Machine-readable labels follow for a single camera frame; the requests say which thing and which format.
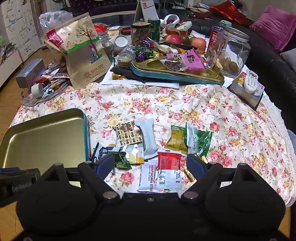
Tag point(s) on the grey cardboard box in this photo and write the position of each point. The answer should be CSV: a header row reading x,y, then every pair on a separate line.
x,y
30,73

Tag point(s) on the small gold wrapped candy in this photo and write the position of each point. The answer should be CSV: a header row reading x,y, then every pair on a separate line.
x,y
204,159
189,175

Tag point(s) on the pink snack packet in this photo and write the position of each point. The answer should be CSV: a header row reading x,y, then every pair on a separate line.
x,y
187,60

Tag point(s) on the floral tablecloth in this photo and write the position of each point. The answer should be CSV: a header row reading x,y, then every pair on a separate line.
x,y
138,104

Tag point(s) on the white remote control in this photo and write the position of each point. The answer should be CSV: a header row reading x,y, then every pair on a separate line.
x,y
251,81

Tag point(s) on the red apple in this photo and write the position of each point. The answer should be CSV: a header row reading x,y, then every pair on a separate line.
x,y
198,44
174,39

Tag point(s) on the clear plastic bag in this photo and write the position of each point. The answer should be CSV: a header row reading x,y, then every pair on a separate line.
x,y
55,19

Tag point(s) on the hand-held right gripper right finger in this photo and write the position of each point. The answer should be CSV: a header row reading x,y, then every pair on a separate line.
x,y
195,166

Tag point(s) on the brown heart-pattern candy packet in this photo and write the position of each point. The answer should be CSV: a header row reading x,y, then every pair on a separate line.
x,y
128,134

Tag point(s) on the grey snack bar packet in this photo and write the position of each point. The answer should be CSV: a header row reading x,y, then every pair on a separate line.
x,y
148,139

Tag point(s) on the white strip snack packet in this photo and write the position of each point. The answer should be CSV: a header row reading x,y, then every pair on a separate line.
x,y
148,178

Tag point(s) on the gold tin tray teal rim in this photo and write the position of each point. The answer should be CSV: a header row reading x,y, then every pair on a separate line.
x,y
46,139

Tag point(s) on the red white snack packet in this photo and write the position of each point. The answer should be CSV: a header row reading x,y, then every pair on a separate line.
x,y
168,169

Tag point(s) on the teal gold candy tray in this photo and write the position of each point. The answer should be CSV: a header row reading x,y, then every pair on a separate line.
x,y
175,76

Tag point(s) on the green white snack packet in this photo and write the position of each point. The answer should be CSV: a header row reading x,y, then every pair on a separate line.
x,y
198,141

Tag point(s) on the olive yellow snack packet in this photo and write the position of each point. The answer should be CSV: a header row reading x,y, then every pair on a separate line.
x,y
177,140

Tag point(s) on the blue white snack packet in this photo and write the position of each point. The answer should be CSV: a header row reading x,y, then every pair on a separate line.
x,y
103,151

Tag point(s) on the pink cushion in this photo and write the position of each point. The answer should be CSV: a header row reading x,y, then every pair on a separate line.
x,y
275,25

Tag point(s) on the small clear plastic jar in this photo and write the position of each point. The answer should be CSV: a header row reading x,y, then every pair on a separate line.
x,y
126,56

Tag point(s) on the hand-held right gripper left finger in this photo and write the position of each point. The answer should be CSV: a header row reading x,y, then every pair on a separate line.
x,y
106,165

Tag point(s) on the small blue white packet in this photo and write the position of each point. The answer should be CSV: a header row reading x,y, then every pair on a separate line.
x,y
48,90

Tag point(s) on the white cabinet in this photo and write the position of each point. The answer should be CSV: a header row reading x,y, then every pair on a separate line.
x,y
20,27

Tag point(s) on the dark green candy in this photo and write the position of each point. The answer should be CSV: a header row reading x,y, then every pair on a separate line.
x,y
121,160

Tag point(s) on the pile of wrapped candies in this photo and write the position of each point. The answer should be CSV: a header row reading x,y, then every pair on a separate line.
x,y
145,49

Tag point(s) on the red cloth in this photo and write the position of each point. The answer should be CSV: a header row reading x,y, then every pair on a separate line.
x,y
229,11

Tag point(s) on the booklet under remote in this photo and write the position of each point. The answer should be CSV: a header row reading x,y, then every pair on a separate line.
x,y
242,93

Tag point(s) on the grey cushion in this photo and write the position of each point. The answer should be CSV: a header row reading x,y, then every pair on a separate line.
x,y
290,56

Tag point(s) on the white red paper box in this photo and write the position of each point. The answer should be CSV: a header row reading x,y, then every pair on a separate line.
x,y
148,10

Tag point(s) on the white round lid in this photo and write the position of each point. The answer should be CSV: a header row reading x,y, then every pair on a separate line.
x,y
121,41

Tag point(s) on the red labelled canister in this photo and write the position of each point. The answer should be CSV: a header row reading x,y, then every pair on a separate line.
x,y
216,37

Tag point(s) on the glass jar of biscuits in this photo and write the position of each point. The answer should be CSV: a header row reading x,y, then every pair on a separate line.
x,y
140,33

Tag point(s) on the large kraft paper bag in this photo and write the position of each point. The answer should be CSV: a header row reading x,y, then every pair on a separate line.
x,y
83,53

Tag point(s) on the green drink can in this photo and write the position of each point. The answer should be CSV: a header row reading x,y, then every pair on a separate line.
x,y
154,30

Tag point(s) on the large glass cookie jar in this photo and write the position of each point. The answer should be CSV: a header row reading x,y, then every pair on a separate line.
x,y
231,51

